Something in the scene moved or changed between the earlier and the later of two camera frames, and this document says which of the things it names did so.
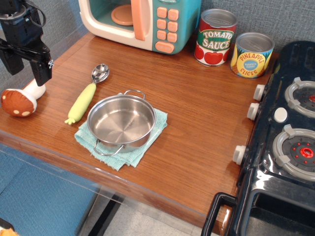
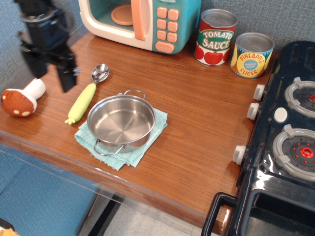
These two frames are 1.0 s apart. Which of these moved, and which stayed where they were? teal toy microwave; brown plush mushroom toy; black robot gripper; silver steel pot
Moved: black robot gripper
Stayed: brown plush mushroom toy; silver steel pot; teal toy microwave
